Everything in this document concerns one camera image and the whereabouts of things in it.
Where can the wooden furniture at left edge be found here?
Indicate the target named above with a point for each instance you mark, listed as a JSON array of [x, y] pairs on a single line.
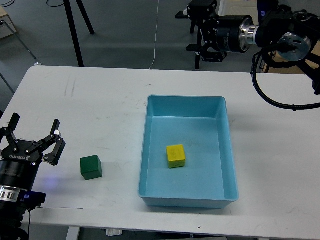
[[7, 29]]

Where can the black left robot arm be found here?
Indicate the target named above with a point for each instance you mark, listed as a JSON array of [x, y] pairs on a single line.
[[14, 203]]

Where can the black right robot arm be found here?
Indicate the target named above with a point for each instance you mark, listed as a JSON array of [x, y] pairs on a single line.
[[285, 37]]

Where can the green wooden cube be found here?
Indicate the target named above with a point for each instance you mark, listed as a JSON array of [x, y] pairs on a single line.
[[91, 167]]

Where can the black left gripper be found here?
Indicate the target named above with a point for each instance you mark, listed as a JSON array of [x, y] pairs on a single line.
[[20, 161]]

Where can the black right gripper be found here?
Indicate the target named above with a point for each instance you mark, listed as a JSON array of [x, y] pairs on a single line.
[[221, 33]]

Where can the yellow wooden cube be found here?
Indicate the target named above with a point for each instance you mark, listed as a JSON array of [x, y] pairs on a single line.
[[176, 156]]

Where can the white storage box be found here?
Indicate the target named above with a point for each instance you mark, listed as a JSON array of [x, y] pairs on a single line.
[[238, 7]]

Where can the light blue plastic bin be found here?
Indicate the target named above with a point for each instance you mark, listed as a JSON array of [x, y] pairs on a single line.
[[187, 156]]

